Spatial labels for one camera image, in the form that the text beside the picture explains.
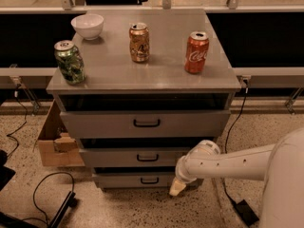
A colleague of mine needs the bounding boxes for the black object left edge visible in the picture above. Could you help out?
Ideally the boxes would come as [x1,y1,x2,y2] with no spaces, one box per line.
[0,150,15,191]

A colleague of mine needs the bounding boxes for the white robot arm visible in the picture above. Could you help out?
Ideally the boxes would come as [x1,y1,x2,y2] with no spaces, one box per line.
[169,128,304,228]

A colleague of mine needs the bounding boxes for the red Coca-Cola can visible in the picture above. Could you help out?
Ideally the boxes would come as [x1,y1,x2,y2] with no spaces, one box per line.
[184,31,209,74]

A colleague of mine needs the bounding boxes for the grey drawer cabinet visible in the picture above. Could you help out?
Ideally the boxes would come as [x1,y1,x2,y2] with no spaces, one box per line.
[46,8,242,193]

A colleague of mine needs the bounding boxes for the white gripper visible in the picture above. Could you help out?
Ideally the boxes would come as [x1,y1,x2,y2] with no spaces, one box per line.
[169,140,220,197]

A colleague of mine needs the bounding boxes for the white ceramic bowl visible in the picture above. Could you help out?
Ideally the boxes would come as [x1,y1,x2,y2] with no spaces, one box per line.
[70,13,105,40]

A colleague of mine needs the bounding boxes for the black power adapter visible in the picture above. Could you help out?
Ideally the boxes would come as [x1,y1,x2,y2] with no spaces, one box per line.
[234,199,259,226]

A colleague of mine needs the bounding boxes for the grey bottom drawer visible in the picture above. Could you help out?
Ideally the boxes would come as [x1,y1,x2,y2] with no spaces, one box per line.
[92,166,175,189]

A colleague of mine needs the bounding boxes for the brown cardboard box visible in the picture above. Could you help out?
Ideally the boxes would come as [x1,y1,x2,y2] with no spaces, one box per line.
[37,101,84,167]

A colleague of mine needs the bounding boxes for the black cable left loop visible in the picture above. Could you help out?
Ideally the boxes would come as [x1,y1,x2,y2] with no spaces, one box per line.
[18,171,76,226]

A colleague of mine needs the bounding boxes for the grey top drawer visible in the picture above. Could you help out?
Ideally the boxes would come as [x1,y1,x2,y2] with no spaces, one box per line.
[60,110,230,139]

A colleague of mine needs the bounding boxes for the gold soda can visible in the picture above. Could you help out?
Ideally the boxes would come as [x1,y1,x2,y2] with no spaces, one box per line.
[129,22,150,63]

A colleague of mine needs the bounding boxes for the grey drawer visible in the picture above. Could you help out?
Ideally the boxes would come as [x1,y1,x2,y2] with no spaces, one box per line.
[79,137,201,167]
[92,166,175,189]
[60,110,230,139]

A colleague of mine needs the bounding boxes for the black cable right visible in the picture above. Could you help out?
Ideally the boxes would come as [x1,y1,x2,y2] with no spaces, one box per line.
[221,78,249,204]

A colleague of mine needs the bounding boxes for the green soda can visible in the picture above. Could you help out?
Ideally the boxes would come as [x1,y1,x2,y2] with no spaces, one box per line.
[54,40,86,85]

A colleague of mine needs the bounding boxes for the black cable far left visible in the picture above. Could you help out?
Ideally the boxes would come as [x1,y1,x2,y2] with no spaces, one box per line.
[5,83,29,159]

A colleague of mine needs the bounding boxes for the black bar left floor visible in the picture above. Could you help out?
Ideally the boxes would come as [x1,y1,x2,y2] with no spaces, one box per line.
[47,191,78,228]

